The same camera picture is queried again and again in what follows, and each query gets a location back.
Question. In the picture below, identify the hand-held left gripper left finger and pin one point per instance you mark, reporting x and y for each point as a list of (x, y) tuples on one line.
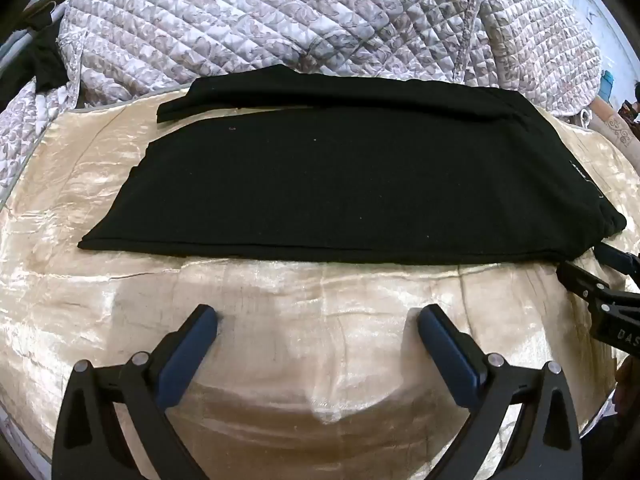
[(187, 347)]

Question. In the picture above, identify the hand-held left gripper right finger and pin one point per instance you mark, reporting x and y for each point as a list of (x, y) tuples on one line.
[(447, 347)]

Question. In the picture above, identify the black pants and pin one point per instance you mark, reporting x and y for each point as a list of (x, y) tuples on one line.
[(350, 180)]

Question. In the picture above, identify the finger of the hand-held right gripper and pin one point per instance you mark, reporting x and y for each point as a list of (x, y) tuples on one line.
[(585, 282), (622, 260)]

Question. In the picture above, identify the dark cloth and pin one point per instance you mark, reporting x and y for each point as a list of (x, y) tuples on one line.
[(47, 62)]

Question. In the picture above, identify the quilted floral blanket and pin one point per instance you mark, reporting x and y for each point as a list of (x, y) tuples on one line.
[(280, 25)]

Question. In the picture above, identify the gold satin sheet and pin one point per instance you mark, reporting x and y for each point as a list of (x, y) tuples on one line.
[(300, 340)]

